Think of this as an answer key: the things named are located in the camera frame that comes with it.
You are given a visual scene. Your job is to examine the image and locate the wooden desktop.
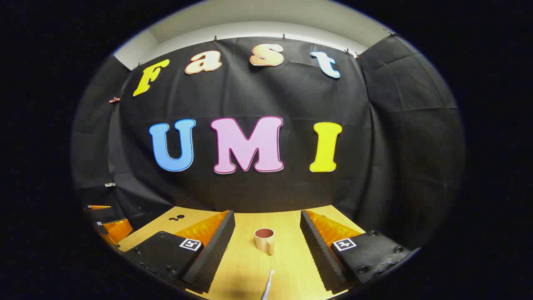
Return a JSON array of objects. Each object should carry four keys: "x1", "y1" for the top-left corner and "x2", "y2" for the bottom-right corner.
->
[{"x1": 118, "y1": 205, "x2": 367, "y2": 300}]

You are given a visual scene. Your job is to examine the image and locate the row of small backdrop clips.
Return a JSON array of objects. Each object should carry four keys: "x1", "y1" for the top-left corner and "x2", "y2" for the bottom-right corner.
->
[{"x1": 133, "y1": 27, "x2": 396, "y2": 71}]

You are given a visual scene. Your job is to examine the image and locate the black backdrop cloth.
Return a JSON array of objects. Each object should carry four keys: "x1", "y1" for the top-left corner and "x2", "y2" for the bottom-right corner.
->
[{"x1": 71, "y1": 35, "x2": 465, "y2": 250}]

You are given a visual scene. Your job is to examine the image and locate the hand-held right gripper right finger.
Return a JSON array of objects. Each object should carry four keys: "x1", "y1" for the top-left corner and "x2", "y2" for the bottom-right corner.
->
[{"x1": 300, "y1": 210, "x2": 421, "y2": 294}]

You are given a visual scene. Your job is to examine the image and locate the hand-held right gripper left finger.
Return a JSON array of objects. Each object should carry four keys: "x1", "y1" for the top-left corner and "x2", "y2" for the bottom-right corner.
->
[{"x1": 121, "y1": 210, "x2": 237, "y2": 295}]

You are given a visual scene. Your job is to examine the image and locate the beige cup with handle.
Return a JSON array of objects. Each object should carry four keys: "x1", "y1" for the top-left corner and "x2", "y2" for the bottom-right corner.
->
[{"x1": 254, "y1": 228, "x2": 276, "y2": 256}]

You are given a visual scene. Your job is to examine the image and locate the white toothbrush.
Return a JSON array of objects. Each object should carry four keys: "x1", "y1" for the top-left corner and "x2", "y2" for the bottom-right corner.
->
[{"x1": 260, "y1": 270, "x2": 275, "y2": 300}]

